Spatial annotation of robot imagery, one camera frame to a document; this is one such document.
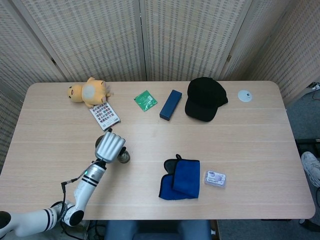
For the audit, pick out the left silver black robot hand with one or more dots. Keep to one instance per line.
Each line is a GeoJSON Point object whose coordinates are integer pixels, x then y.
{"type": "Point", "coordinates": [110, 147]}

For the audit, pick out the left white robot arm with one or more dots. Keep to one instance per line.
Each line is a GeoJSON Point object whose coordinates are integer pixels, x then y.
{"type": "Point", "coordinates": [87, 185]}

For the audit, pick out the patterned card box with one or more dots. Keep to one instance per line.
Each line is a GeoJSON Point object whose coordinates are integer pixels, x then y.
{"type": "Point", "coordinates": [105, 115]}

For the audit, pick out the yellow plush toy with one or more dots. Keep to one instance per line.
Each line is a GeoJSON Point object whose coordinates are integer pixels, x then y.
{"type": "Point", "coordinates": [91, 93]}

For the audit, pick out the green foil packet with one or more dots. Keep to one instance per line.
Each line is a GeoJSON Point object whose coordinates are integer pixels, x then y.
{"type": "Point", "coordinates": [145, 100]}

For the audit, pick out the dark blue rectangular box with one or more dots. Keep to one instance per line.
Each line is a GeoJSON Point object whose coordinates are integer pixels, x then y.
{"type": "Point", "coordinates": [170, 105]}

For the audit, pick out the blue folded towel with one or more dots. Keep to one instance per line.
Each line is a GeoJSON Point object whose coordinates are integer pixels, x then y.
{"type": "Point", "coordinates": [186, 177]}

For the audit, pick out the brass screen hinge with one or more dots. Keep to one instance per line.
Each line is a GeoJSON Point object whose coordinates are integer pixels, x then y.
{"type": "Point", "coordinates": [53, 60]}
{"type": "Point", "coordinates": [228, 58]}

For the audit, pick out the black baseball cap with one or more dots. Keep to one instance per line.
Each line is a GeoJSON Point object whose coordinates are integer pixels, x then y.
{"type": "Point", "coordinates": [205, 97]}

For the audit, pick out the clear plastic floss box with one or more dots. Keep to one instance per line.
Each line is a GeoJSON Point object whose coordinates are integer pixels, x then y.
{"type": "Point", "coordinates": [215, 179]}

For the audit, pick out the woven folding screen panel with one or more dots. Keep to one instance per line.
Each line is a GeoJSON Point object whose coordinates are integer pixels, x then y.
{"type": "Point", "coordinates": [260, 37]}
{"type": "Point", "coordinates": [187, 37]}
{"type": "Point", "coordinates": [15, 50]}
{"type": "Point", "coordinates": [87, 37]}
{"type": "Point", "coordinates": [300, 50]}

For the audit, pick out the white sneaker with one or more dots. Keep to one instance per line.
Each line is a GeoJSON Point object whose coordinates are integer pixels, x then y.
{"type": "Point", "coordinates": [311, 166]}

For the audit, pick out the black floor frame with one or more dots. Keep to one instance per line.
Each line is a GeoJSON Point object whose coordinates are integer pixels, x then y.
{"type": "Point", "coordinates": [306, 144]}

